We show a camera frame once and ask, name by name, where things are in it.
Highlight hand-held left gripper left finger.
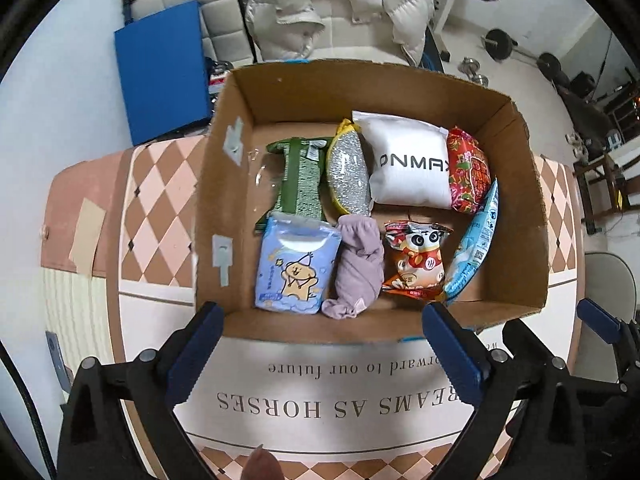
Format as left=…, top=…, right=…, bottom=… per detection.
left=57, top=301, right=226, bottom=480

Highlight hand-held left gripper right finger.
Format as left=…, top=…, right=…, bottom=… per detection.
left=421, top=302, right=586, bottom=480

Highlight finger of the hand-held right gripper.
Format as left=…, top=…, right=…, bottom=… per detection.
left=501, top=319, right=626, bottom=392
left=576, top=299, right=640, bottom=361

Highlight orange panda snack packet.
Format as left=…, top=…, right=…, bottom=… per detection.
left=382, top=220, right=453, bottom=303

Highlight long light blue packet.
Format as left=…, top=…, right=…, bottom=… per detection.
left=442, top=177, right=501, bottom=303

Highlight blue tissue packet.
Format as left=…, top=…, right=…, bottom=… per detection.
left=254, top=212, right=343, bottom=316

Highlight purple socks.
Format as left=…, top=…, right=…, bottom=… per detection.
left=321, top=214, right=386, bottom=320

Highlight red snack packet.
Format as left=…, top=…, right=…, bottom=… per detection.
left=446, top=127, right=493, bottom=216

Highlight white drawstring pouch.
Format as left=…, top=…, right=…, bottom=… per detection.
left=351, top=110, right=453, bottom=209

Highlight green packet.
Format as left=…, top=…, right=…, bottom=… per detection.
left=255, top=137, right=335, bottom=233

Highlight silver scrubber sponge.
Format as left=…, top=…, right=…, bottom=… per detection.
left=325, top=119, right=375, bottom=218

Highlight cardboard box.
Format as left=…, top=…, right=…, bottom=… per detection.
left=192, top=59, right=550, bottom=345

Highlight person's left hand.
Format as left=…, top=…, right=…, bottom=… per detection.
left=243, top=444, right=283, bottom=480

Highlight dark wooden chair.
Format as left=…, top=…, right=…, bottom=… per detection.
left=572, top=152, right=632, bottom=233

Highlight grey rectangular device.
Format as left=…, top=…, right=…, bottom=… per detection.
left=46, top=331, right=67, bottom=403

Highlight beige tape patch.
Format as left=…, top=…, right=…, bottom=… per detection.
left=67, top=197, right=108, bottom=278

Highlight dark wooden bench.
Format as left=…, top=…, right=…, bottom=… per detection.
left=555, top=80, right=640, bottom=121

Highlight black box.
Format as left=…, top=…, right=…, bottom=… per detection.
left=570, top=71, right=596, bottom=96

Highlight blue foam mat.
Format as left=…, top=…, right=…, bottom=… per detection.
left=114, top=0, right=215, bottom=147

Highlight short barbell with black plates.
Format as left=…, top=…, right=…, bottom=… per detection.
left=480, top=29, right=563, bottom=81

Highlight black weight bench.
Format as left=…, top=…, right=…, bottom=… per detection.
left=422, top=25, right=447, bottom=71

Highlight cream upholstered chair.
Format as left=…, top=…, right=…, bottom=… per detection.
left=257, top=7, right=406, bottom=63

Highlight white barbell rack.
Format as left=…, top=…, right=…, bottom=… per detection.
left=427, top=0, right=481, bottom=63

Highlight white down jacket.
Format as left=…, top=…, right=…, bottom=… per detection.
left=245, top=0, right=435, bottom=66

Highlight beige padded chair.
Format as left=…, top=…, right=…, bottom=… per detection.
left=132, top=0, right=251, bottom=68

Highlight black cable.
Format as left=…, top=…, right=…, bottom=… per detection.
left=0, top=344, right=56, bottom=480

